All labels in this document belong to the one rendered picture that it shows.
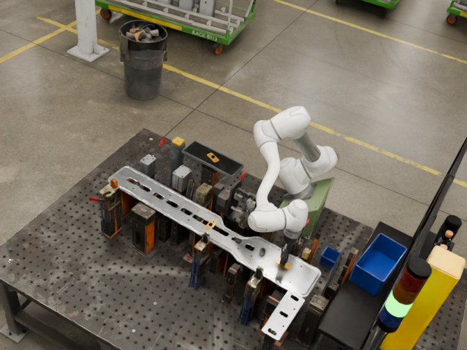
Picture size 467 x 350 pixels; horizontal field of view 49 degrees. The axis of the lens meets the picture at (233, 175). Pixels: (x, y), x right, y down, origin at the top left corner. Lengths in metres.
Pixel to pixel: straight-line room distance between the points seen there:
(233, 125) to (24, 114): 2.10
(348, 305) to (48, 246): 1.75
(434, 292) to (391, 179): 3.56
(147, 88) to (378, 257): 3.38
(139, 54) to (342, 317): 3.51
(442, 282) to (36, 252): 2.29
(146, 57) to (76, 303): 3.00
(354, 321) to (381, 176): 2.76
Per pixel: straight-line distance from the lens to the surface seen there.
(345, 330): 2.63
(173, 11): 6.96
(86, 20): 6.23
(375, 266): 2.94
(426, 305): 1.80
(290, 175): 3.31
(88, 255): 3.17
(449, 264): 1.71
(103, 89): 5.82
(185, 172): 3.06
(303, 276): 2.80
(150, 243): 3.10
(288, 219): 2.46
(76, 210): 3.42
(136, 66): 5.40
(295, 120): 2.77
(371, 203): 4.90
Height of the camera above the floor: 3.14
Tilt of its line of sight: 41 degrees down
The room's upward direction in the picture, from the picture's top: 9 degrees clockwise
